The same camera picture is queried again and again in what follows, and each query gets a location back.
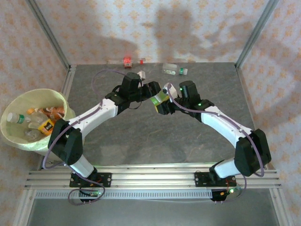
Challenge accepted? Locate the aluminium right side rail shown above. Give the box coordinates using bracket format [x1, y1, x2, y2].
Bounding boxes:
[236, 67, 294, 226]

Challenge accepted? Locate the slotted grey cable tray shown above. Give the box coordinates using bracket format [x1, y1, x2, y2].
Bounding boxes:
[35, 189, 214, 200]

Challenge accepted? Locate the red label cola bottle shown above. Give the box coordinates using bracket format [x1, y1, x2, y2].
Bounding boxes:
[108, 57, 146, 69]

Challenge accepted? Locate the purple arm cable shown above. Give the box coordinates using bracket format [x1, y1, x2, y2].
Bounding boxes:
[42, 69, 144, 205]
[166, 82, 265, 204]

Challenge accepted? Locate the clear bottle white green label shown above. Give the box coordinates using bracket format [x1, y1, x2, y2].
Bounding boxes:
[7, 112, 32, 125]

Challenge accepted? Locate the clear square plastic bottle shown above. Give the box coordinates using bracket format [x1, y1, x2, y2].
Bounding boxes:
[162, 63, 189, 76]

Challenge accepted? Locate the pale yellow plastic bin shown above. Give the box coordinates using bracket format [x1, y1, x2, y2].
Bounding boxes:
[0, 88, 76, 163]

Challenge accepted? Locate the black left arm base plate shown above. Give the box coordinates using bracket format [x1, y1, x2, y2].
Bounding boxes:
[69, 172, 112, 188]

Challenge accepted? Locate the aluminium frame post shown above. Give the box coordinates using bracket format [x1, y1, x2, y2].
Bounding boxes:
[235, 0, 280, 69]
[25, 0, 71, 69]

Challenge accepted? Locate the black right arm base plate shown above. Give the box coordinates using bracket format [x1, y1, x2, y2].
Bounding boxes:
[194, 171, 236, 188]

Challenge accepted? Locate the clear unlabelled plastic bottle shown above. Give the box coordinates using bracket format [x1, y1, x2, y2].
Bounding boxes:
[28, 112, 49, 129]

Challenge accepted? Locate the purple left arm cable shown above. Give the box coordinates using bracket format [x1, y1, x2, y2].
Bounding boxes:
[42, 69, 144, 205]

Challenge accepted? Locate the brown Nescafe coffee bottle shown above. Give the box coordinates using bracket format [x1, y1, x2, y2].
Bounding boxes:
[44, 107, 65, 118]

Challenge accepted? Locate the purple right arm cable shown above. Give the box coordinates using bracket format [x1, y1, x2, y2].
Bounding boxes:
[166, 82, 265, 204]

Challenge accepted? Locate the aluminium right frame post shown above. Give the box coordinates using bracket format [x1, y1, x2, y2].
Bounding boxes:
[235, 0, 280, 69]

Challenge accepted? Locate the aluminium left frame post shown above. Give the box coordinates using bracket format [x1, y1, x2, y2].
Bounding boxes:
[25, 0, 71, 69]

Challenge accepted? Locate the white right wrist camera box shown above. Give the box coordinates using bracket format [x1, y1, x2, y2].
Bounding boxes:
[163, 82, 177, 102]

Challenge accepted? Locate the small orange label bottle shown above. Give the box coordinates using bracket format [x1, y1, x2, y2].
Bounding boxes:
[27, 107, 45, 115]

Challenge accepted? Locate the green label plastic bottle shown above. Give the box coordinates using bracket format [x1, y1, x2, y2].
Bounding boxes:
[150, 90, 170, 111]

